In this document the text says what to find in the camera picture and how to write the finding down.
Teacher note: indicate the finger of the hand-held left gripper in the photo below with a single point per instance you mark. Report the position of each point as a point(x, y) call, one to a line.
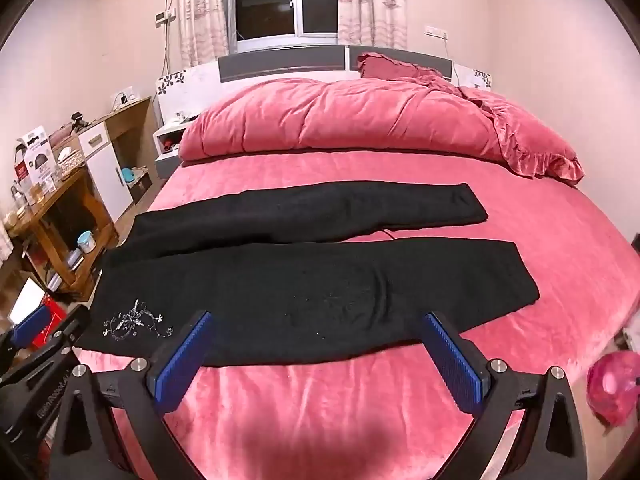
point(30, 324)
point(75, 327)

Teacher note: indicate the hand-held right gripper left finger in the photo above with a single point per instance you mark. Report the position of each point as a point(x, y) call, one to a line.
point(182, 360)

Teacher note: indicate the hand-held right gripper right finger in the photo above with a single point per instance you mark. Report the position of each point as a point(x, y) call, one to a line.
point(450, 360)

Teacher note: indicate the black pants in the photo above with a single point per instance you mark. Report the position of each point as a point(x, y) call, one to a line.
point(300, 280)

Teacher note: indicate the red bag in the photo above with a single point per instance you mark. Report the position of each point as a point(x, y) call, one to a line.
point(52, 310)

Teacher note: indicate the light blue round container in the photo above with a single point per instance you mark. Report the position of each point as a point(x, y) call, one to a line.
point(86, 241)

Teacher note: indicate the wooden desk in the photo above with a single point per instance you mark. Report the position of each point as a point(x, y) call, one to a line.
point(75, 195)

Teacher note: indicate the pink bed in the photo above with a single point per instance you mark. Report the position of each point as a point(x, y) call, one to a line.
point(525, 240)

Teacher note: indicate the wooden cabinet with white door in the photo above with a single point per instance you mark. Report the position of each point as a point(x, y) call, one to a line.
point(107, 175)

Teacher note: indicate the teal bowl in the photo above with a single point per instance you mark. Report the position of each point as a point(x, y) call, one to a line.
point(128, 175)

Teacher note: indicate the printed cardboard box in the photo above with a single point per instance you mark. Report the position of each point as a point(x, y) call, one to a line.
point(36, 160)

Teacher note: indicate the pink plastic bag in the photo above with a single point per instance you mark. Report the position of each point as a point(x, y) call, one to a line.
point(612, 390)

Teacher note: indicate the white nightstand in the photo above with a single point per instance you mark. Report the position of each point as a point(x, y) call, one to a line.
point(167, 155)

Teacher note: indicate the pink duvet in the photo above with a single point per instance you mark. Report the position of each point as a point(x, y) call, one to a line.
point(350, 115)

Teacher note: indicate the leaf print headboard panel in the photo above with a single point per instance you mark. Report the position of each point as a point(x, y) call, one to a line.
point(472, 76)
point(195, 82)

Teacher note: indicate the dark pink ruffled pillow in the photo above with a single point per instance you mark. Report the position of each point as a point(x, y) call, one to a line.
point(385, 65)

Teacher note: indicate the grey headboard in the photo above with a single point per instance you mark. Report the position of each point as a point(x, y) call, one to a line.
point(280, 62)

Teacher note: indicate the patterned white curtain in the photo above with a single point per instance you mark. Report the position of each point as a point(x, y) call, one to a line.
point(200, 10)
point(372, 0)

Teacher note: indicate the window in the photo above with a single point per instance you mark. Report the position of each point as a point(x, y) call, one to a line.
point(270, 0)

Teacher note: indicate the white wall socket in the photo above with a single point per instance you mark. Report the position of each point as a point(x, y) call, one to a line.
point(435, 31)
point(165, 16)

